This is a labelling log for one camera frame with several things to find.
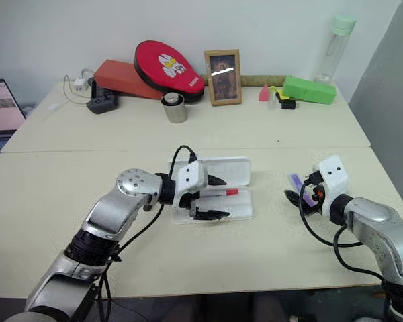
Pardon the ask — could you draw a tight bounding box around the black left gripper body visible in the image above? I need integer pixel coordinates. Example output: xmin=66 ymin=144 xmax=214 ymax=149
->
xmin=179 ymin=189 xmax=206 ymax=221

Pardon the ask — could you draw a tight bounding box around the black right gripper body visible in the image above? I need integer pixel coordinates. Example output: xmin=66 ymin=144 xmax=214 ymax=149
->
xmin=304 ymin=183 xmax=325 ymax=216

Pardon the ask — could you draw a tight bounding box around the purple marker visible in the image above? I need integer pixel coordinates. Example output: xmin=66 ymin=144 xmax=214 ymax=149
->
xmin=288 ymin=173 xmax=320 ymax=208

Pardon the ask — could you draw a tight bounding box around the red capped marker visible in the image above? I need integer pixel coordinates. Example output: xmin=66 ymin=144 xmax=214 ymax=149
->
xmin=201 ymin=189 xmax=240 ymax=197

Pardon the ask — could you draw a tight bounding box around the clear white plastic pencil case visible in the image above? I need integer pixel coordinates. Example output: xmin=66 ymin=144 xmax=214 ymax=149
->
xmin=167 ymin=155 xmax=258 ymax=225

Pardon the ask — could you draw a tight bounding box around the red paddle case with cartoon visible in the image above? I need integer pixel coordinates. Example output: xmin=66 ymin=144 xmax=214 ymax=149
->
xmin=133 ymin=40 xmax=206 ymax=104

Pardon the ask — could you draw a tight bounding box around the steel cup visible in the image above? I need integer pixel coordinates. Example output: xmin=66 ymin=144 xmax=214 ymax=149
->
xmin=160 ymin=93 xmax=189 ymax=124

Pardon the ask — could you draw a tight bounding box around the pink triangular block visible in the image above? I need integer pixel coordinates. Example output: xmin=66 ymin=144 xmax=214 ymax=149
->
xmin=257 ymin=83 xmax=271 ymax=103

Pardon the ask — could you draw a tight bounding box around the green foam block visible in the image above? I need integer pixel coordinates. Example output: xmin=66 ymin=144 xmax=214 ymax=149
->
xmin=281 ymin=76 xmax=338 ymax=106

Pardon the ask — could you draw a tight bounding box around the dark grey power strip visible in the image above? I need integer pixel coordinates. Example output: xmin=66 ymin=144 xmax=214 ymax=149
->
xmin=86 ymin=79 xmax=120 ymax=115

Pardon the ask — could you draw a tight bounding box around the red rectangular box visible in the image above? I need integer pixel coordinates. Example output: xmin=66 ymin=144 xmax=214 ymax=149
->
xmin=93 ymin=59 xmax=166 ymax=101

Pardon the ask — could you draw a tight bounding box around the clear bottle with green lid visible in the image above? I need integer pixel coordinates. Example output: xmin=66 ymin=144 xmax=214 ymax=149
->
xmin=314 ymin=13 xmax=357 ymax=85

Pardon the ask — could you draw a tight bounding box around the open laptop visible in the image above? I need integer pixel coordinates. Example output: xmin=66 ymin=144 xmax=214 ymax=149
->
xmin=0 ymin=78 xmax=28 ymax=168

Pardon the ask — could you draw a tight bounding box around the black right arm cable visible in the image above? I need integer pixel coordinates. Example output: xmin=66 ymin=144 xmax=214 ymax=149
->
xmin=298 ymin=170 xmax=386 ymax=279

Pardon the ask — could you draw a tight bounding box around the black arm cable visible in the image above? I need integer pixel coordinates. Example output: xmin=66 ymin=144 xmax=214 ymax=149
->
xmin=99 ymin=144 xmax=198 ymax=322
xmin=298 ymin=170 xmax=386 ymax=279

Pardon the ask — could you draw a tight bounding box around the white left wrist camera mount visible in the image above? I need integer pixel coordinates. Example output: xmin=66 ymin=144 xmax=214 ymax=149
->
xmin=172 ymin=160 xmax=209 ymax=209

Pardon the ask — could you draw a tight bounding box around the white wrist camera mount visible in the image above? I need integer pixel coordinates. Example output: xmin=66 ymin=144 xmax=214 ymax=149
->
xmin=314 ymin=154 xmax=351 ymax=216
xmin=172 ymin=160 xmax=209 ymax=209

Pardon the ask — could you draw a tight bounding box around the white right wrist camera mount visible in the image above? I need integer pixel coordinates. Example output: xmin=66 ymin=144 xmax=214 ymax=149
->
xmin=314 ymin=154 xmax=351 ymax=216

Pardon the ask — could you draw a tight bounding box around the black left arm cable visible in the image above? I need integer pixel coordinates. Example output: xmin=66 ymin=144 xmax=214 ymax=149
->
xmin=99 ymin=144 xmax=198 ymax=322

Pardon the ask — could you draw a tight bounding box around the wooden picture frame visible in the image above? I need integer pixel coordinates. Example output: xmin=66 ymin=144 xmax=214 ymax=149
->
xmin=204 ymin=48 xmax=244 ymax=107

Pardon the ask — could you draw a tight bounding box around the thin white cable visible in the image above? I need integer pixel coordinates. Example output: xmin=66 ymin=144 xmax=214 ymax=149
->
xmin=62 ymin=68 xmax=95 ymax=105

